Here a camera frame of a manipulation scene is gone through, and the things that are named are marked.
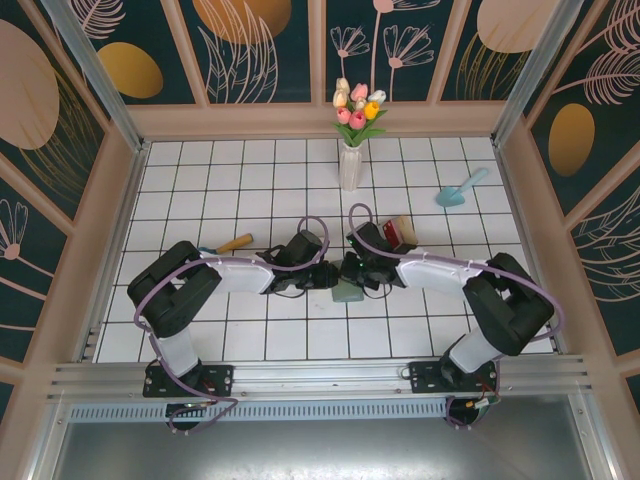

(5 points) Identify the green leather card holder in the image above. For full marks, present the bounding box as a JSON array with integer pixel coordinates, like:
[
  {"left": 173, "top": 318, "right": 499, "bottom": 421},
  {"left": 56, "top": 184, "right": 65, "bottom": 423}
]
[{"left": 331, "top": 279, "right": 366, "bottom": 305}]

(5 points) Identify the clear acrylic card box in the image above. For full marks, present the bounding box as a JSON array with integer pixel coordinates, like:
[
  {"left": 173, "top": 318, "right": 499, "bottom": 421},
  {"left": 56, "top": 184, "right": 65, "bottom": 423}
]
[{"left": 380, "top": 213, "right": 419, "bottom": 252}]

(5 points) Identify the red credit card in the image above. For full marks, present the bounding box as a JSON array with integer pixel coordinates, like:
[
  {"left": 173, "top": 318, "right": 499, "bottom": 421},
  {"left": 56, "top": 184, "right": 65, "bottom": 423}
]
[{"left": 382, "top": 219, "right": 406, "bottom": 250}]

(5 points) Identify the gold credit card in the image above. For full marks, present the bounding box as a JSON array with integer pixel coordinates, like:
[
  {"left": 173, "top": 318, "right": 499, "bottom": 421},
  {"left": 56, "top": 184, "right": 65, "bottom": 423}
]
[{"left": 394, "top": 214, "right": 418, "bottom": 246}]

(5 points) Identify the white ribbed vase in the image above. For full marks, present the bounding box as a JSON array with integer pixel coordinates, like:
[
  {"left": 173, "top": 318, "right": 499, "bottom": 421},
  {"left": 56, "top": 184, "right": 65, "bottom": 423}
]
[{"left": 338, "top": 141, "right": 362, "bottom": 193}]

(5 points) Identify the light blue plastic trowel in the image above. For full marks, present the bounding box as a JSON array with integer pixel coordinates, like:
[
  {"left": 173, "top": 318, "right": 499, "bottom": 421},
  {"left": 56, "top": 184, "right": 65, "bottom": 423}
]
[{"left": 433, "top": 167, "right": 490, "bottom": 209}]

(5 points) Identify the artificial tulip bouquet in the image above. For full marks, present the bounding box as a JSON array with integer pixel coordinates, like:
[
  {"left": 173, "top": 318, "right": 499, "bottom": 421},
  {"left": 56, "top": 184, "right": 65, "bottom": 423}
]
[{"left": 331, "top": 77, "right": 389, "bottom": 149}]

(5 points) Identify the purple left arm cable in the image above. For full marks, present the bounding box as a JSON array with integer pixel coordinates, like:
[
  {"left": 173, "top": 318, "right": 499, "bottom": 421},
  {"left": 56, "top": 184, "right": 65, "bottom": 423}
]
[{"left": 134, "top": 215, "right": 331, "bottom": 434}]

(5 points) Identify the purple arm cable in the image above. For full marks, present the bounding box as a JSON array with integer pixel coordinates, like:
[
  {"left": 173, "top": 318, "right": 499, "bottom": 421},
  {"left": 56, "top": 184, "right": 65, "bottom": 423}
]
[
  {"left": 134, "top": 215, "right": 331, "bottom": 434},
  {"left": 348, "top": 202, "right": 566, "bottom": 431}
]

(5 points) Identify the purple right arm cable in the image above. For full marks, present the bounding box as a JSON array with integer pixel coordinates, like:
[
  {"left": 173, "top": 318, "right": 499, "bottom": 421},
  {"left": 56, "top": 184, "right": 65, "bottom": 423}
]
[{"left": 348, "top": 202, "right": 566, "bottom": 431}]

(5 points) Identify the teal rake with wooden handle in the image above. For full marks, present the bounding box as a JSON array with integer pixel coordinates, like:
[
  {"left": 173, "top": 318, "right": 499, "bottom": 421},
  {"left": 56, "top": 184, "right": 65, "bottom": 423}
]
[{"left": 198, "top": 233, "right": 255, "bottom": 255}]

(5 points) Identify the aluminium mounting rail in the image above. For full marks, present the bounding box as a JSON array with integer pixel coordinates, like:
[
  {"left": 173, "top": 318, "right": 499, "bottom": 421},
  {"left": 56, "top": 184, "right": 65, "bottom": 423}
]
[{"left": 47, "top": 360, "right": 594, "bottom": 402}]

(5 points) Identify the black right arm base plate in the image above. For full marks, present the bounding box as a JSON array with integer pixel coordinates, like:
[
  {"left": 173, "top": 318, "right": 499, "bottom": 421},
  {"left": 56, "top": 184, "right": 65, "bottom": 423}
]
[{"left": 408, "top": 360, "right": 501, "bottom": 396}]

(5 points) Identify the slotted grey cable duct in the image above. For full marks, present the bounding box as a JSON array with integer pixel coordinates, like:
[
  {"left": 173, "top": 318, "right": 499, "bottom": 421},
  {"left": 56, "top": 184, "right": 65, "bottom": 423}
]
[{"left": 67, "top": 402, "right": 451, "bottom": 424}]

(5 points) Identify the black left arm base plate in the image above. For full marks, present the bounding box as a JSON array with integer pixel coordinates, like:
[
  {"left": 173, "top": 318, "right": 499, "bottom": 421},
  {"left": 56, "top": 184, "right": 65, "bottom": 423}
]
[{"left": 143, "top": 363, "right": 235, "bottom": 399}]

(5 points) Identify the aluminium frame post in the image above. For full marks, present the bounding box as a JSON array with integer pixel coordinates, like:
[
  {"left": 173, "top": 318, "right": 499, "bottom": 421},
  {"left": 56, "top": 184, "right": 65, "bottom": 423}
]
[
  {"left": 39, "top": 0, "right": 151, "bottom": 154},
  {"left": 491, "top": 0, "right": 586, "bottom": 149}
]

